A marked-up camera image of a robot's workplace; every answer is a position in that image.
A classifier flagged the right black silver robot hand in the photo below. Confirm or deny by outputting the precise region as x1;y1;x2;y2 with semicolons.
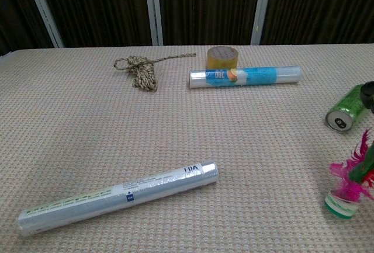
360;81;374;108

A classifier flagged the colourful feather shuttlecock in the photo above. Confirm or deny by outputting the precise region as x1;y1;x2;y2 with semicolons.
324;127;374;220

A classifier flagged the green drink can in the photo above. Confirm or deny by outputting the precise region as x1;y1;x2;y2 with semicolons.
325;84;372;134

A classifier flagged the cling film roll blue label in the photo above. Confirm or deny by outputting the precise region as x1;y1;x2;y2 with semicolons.
188;65;304;91

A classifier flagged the clear packing tape roll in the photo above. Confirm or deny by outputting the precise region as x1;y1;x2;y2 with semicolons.
207;46;240;70

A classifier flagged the beige woven tablecloth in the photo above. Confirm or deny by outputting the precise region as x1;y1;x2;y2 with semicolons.
0;42;374;253

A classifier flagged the silver foil roll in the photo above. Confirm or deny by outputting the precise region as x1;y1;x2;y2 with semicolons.
16;161;220;238

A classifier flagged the white metal frame post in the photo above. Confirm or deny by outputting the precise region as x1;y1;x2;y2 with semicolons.
143;0;164;47
250;0;274;46
22;0;64;48

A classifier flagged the brown braided rope bundle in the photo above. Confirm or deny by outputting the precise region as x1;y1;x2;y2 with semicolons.
113;53;197;92

